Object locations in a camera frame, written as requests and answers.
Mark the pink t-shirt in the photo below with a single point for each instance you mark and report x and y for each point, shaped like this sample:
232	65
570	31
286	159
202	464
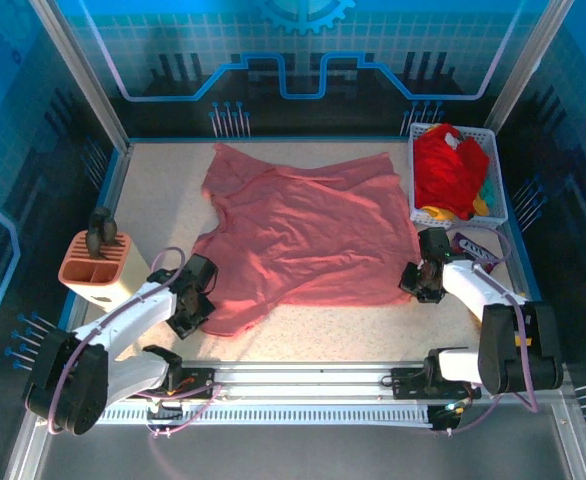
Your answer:
298	235

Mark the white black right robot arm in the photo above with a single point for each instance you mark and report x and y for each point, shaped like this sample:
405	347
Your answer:
463	285

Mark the purple candy bag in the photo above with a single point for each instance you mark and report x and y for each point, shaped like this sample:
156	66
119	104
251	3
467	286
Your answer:
473	247

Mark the yellow t-shirt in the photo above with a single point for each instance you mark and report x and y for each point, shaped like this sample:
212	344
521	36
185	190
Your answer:
440	214

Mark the orange cream knife block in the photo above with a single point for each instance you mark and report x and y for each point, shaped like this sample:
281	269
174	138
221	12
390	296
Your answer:
118	280

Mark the small black electronics box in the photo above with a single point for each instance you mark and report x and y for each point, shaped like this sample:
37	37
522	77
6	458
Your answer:
165	411
443	417

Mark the teal t-shirt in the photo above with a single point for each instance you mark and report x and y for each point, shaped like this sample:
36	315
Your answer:
490	192

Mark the red t-shirt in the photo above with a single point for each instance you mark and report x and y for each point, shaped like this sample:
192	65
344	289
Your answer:
443	165

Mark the white plastic mesh basket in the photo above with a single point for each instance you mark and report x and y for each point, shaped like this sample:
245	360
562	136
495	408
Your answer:
478	134

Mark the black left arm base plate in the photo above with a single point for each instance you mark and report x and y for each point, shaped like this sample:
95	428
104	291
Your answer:
200	380

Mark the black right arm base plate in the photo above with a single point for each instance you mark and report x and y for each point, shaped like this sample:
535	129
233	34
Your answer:
408	385

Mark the aluminium mounting rail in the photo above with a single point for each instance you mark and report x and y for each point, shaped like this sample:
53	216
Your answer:
298	380

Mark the aluminium frame post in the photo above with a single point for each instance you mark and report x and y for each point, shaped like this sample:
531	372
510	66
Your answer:
528	65
83	75

